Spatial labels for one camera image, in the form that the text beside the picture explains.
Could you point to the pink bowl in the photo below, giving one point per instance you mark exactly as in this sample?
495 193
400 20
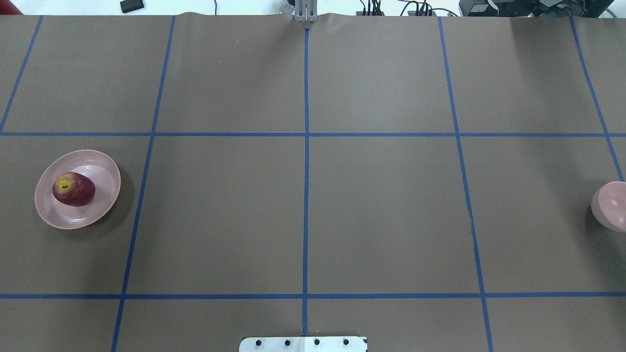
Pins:
609 206

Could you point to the aluminium frame post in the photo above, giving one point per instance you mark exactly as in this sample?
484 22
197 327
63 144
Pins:
305 11

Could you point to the red apple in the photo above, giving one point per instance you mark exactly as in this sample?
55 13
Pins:
73 189

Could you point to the pink plate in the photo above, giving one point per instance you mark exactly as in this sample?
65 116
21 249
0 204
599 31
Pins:
91 164

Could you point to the white camera mast base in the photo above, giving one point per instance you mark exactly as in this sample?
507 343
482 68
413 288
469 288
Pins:
304 344

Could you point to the small black box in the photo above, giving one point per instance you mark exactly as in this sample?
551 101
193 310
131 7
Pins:
128 6

